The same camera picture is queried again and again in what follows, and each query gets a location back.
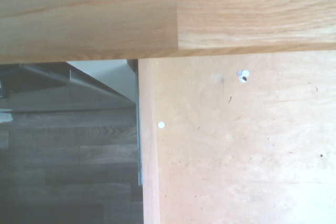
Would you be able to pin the wooden drawer with white front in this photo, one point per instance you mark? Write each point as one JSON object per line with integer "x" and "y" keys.
{"x": 236, "y": 142}

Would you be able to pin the white paper dot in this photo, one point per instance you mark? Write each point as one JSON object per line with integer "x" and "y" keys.
{"x": 246, "y": 73}
{"x": 161, "y": 125}

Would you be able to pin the white kitchen base cabinet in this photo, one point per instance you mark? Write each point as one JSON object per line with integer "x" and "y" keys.
{"x": 105, "y": 70}

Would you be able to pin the pale grey paper dot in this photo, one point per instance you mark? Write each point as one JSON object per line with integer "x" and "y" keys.
{"x": 239, "y": 72}

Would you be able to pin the white dot with black mark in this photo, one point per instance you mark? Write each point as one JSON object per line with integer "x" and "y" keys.
{"x": 243, "y": 79}

